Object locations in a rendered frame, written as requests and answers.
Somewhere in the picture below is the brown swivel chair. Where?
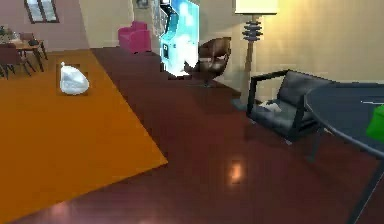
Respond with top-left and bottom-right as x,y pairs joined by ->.
184,36 -> 232,88

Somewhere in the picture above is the blue arcade cabinet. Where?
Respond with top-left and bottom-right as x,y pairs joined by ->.
159,0 -> 200,77

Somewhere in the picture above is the floor lamp with cream shade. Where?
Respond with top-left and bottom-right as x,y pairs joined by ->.
232,0 -> 279,112

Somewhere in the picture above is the pink armchair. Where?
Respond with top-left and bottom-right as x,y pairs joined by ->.
117,20 -> 152,54

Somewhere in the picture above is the black framed grey armchair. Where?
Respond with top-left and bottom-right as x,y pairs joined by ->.
246,69 -> 335,144

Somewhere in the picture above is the white tied rubbish bag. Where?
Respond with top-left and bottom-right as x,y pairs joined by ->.
59,61 -> 90,96

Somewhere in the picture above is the dark round table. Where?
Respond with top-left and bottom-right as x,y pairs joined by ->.
303,82 -> 384,224

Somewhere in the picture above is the brown wooden dining table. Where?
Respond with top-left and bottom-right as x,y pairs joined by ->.
0,39 -> 49,73

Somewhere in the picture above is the dark brown dining chair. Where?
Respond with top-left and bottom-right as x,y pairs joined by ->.
19,31 -> 36,42
0,42 -> 36,80

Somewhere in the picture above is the dark framed window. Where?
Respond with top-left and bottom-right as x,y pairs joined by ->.
23,0 -> 60,25

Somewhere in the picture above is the green box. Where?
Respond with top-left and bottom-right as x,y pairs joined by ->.
366,104 -> 384,144

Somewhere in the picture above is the green house plant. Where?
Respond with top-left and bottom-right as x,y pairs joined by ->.
0,25 -> 18,44

